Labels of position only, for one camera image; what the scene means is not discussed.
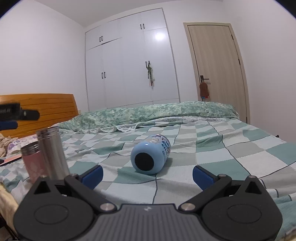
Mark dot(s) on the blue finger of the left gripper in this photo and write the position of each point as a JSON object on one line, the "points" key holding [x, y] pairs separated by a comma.
{"points": [[8, 125]]}

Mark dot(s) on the pink steel cup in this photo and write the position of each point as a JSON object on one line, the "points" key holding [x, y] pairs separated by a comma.
{"points": [[34, 161]]}

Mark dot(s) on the pink notebook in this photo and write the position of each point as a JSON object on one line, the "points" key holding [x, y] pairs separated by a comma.
{"points": [[9, 160]]}

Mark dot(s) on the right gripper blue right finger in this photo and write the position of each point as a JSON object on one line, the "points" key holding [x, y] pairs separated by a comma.
{"points": [[212, 187]]}

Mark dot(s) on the light blue printed cup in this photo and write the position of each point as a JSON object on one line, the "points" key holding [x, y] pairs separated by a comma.
{"points": [[149, 156]]}

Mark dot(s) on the beige wooden door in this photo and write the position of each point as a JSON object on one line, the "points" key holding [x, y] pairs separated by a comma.
{"points": [[216, 55]]}

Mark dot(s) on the black door handle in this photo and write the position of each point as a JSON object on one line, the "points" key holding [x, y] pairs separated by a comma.
{"points": [[202, 79]]}

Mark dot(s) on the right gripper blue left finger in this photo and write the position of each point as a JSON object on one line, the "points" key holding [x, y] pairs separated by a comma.
{"points": [[82, 186]]}

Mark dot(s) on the green hanging ornament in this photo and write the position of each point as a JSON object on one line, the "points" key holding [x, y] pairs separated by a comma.
{"points": [[150, 74]]}

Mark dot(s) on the green floral duvet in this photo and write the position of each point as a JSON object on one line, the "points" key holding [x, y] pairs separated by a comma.
{"points": [[127, 119]]}

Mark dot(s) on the purple floral pillow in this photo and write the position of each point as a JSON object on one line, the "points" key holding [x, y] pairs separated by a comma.
{"points": [[15, 146]]}

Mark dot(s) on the checkered green bed sheet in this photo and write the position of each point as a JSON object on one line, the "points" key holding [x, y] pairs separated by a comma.
{"points": [[219, 145]]}

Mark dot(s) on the beige cloth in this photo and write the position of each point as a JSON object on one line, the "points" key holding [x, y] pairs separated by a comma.
{"points": [[4, 143]]}

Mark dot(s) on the stainless steel cup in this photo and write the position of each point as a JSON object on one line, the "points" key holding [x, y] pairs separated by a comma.
{"points": [[51, 148]]}

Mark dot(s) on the white wardrobe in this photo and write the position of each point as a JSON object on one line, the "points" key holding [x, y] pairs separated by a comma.
{"points": [[115, 56]]}

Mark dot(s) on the wooden headboard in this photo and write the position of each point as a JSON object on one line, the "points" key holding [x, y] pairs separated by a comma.
{"points": [[53, 108]]}

